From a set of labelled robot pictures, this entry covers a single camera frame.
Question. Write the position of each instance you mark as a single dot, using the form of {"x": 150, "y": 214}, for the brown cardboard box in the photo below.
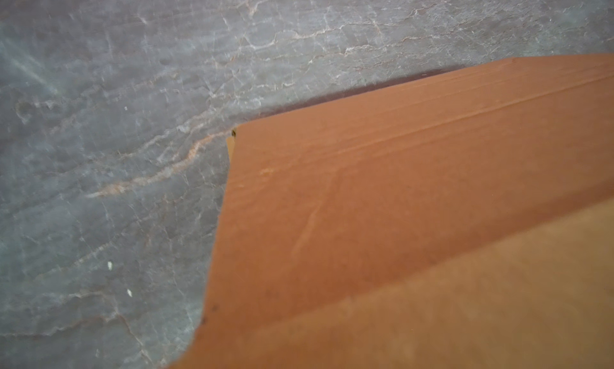
{"x": 459, "y": 221}

